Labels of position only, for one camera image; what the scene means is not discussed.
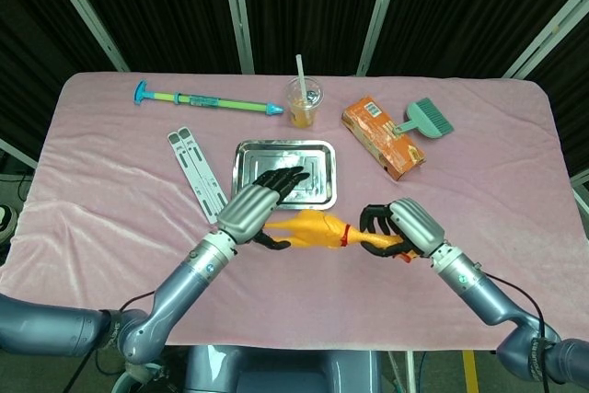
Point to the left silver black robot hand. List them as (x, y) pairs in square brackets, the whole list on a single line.
[(248, 211)]

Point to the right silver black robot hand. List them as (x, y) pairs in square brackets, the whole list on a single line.
[(419, 225)]

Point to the yellow rubber chicken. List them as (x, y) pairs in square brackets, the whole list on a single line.
[(317, 229)]

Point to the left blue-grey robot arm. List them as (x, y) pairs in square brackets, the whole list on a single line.
[(184, 287)]

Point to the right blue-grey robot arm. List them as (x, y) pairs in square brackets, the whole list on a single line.
[(488, 296)]

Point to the rectangular stainless steel tray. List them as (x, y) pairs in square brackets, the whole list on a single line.
[(285, 156)]

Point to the small teal hand brush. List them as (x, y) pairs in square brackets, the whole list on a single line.
[(425, 119)]

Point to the green blue water syringe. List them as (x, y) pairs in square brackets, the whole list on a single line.
[(207, 101)]

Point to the folded white laptop stand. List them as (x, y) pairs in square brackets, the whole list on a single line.
[(195, 172)]

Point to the orange carton box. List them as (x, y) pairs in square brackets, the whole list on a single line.
[(382, 135)]

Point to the clear cup with orange drink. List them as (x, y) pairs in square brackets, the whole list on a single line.
[(303, 112)]

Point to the pink velvet tablecloth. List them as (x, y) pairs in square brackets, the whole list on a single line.
[(115, 227)]

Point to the white drinking straw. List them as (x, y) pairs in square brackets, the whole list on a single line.
[(300, 71)]

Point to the blue-grey robot torso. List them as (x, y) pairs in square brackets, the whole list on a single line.
[(280, 370)]

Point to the white bucket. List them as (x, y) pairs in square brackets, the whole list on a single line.
[(147, 381)]

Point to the white black floor object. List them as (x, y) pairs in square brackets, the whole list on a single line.
[(7, 218)]

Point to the grey aluminium frame post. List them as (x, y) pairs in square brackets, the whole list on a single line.
[(83, 8), (381, 11), (237, 11), (547, 36)]

